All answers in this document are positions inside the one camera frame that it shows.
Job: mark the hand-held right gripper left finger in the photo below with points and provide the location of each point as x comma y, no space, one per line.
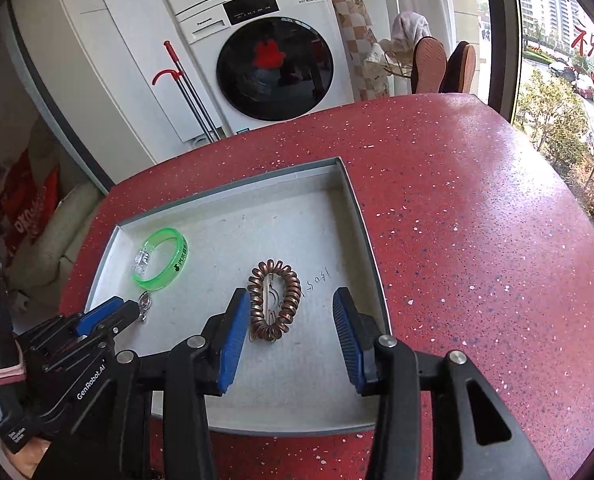
232,341

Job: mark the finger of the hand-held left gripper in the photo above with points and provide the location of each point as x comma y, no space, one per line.
126,316
98,314

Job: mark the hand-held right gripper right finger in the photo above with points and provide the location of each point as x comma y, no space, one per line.
347,336

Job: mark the small silver charm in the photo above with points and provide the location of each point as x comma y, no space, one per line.
144,305

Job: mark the grey jewelry tray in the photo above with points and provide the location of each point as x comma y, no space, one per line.
277,230

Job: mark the person's left hand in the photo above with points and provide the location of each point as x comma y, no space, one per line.
33,452

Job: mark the cream sofa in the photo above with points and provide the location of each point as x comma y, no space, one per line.
62,240

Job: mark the red cushion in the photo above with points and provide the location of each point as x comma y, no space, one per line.
32,205

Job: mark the white cabinet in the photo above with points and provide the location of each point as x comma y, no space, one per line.
112,60

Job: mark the white floral bag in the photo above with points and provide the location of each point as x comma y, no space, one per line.
377,77

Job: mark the white washing machine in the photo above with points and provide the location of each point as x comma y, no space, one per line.
277,67

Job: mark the brown slipper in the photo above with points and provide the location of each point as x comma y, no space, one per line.
461,67
429,65

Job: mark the checkered rolled mat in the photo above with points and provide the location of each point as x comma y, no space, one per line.
349,25

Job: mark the white towel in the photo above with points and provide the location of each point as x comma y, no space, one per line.
409,27

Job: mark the red window decal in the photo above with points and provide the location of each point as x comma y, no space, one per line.
589,42

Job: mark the dark window frame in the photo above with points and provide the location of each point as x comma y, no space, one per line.
502,35

